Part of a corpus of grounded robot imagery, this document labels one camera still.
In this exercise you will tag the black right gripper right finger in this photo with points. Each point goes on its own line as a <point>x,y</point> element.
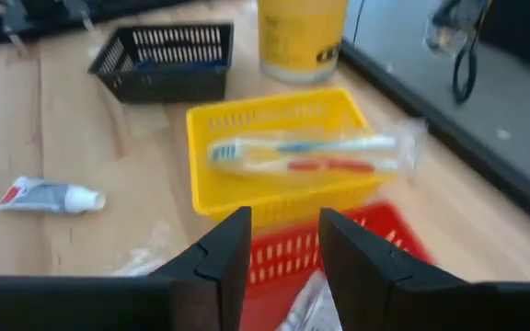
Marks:
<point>407,303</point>

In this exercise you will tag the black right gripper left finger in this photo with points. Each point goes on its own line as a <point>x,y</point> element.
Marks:
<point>187,303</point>

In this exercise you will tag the white travel toothpaste tube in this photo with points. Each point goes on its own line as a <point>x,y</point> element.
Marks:
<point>39,195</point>
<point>311,308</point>

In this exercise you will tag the red toothbrush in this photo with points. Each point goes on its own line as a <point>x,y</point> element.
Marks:
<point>329,165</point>

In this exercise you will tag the red plastic basket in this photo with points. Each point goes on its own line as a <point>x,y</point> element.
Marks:
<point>283,253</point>

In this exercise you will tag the yellow plastic basket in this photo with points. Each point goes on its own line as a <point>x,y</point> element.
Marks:
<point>246,202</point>

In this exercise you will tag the black plastic basket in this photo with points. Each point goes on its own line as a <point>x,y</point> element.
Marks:
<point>177,92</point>

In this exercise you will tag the yellow disinfectant wipes canister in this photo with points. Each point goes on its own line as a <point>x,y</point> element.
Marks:
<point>299,41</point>

